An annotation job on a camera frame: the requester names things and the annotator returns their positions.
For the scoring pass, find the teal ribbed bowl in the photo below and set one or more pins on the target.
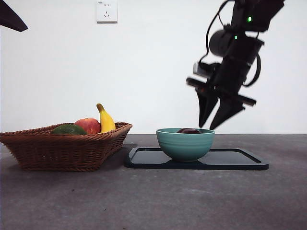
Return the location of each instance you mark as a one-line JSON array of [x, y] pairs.
[[185, 146]]

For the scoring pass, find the brown wicker basket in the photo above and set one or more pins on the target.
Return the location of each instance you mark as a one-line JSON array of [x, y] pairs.
[[60, 151]]

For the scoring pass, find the yellow banana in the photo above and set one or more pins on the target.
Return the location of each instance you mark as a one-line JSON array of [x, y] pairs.
[[106, 122]]

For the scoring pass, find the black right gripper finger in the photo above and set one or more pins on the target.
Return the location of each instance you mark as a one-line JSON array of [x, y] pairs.
[[206, 105], [226, 111]]

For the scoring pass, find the green avocado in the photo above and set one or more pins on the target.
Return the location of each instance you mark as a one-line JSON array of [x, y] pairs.
[[69, 130]]

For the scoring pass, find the red apple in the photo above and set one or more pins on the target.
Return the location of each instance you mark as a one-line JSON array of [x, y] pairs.
[[90, 125]]

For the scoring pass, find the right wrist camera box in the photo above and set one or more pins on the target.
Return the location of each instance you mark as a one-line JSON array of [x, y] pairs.
[[200, 69]]

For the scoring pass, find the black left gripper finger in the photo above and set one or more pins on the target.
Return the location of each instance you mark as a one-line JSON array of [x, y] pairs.
[[10, 20]]

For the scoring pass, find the white wall socket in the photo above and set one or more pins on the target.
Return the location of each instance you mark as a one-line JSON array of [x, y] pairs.
[[107, 18]]

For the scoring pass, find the black rectangular tray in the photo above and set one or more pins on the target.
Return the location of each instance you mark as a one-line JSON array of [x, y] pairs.
[[227, 159]]

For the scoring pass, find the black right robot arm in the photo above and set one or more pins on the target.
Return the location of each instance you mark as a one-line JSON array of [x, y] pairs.
[[242, 50]]

